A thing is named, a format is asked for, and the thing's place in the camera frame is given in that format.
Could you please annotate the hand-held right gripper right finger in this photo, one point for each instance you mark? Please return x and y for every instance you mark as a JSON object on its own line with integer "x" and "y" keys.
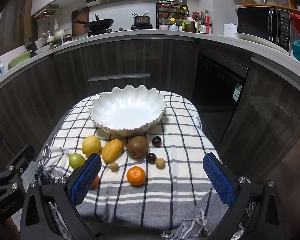
{"x": 218, "y": 180}

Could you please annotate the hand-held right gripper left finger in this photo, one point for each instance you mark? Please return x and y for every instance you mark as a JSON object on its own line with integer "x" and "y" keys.
{"x": 86, "y": 180}

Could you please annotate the mandarin orange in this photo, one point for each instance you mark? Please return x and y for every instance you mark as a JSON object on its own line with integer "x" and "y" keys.
{"x": 96, "y": 182}
{"x": 136, "y": 176}

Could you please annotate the green apple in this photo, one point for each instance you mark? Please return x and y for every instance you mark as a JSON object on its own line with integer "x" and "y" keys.
{"x": 76, "y": 160}

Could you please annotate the tan longan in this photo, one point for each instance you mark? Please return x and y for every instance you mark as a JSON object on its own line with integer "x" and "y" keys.
{"x": 160, "y": 163}
{"x": 114, "y": 167}

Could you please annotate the brown kiwi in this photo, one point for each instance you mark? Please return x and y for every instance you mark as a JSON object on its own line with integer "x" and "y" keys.
{"x": 137, "y": 147}

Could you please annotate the white scalloped bowl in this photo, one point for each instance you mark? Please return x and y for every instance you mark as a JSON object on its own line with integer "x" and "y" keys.
{"x": 126, "y": 110}

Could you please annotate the yellow lemon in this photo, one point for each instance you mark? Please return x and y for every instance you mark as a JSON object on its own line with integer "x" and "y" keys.
{"x": 91, "y": 145}

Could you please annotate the yellow mango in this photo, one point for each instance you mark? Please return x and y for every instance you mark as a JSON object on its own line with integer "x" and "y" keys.
{"x": 112, "y": 150}

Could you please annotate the checked white cloth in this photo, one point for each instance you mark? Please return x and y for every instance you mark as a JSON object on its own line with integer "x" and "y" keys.
{"x": 170, "y": 200}

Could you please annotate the dark wood kitchen cabinet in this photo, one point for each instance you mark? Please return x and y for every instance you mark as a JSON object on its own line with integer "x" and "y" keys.
{"x": 40, "y": 97}

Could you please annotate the dark purple passion fruit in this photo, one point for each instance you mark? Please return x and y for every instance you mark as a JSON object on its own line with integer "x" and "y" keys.
{"x": 156, "y": 141}
{"x": 151, "y": 158}

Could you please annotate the black dishwasher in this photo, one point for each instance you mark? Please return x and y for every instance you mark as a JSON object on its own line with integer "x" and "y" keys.
{"x": 215, "y": 92}

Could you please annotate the green plastic basin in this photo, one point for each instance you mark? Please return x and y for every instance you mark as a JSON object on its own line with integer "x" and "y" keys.
{"x": 20, "y": 59}

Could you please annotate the pile of white dishes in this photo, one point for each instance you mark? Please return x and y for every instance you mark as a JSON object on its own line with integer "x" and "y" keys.
{"x": 48, "y": 41}

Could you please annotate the white teapot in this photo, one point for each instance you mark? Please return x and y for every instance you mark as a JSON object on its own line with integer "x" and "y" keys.
{"x": 59, "y": 33}

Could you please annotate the small white box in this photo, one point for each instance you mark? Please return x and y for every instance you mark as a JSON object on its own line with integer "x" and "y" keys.
{"x": 230, "y": 29}

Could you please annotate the wooden cutting board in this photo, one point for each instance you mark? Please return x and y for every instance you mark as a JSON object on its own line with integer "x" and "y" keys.
{"x": 80, "y": 17}

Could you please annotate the black wok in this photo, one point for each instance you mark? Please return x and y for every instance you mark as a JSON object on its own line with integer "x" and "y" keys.
{"x": 100, "y": 24}

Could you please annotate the green lidded pitcher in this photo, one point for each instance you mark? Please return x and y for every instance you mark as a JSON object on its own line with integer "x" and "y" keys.
{"x": 188, "y": 26}

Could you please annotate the black microwave oven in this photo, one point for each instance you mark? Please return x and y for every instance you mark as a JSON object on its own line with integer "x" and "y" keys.
{"x": 262, "y": 25}

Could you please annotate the red bottle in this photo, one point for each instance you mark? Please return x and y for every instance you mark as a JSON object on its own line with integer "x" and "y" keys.
{"x": 207, "y": 18}

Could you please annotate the black portable cooktop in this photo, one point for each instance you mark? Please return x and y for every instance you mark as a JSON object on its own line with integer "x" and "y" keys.
{"x": 141, "y": 26}

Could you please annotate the steel saucepan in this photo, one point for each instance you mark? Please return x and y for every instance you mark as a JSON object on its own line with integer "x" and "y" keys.
{"x": 141, "y": 19}

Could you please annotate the black spice rack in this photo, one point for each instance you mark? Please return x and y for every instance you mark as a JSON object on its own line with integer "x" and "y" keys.
{"x": 173, "y": 12}

